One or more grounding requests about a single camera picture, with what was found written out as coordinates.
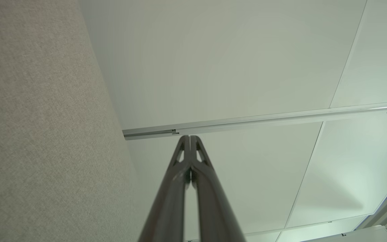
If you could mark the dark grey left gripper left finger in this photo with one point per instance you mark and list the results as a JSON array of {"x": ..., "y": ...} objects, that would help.
[{"x": 170, "y": 201}]

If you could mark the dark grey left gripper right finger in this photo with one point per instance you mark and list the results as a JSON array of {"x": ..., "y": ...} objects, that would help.
[{"x": 213, "y": 208}]

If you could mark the aluminium ceiling rail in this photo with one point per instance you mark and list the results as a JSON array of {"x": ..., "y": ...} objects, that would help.
[{"x": 247, "y": 121}]

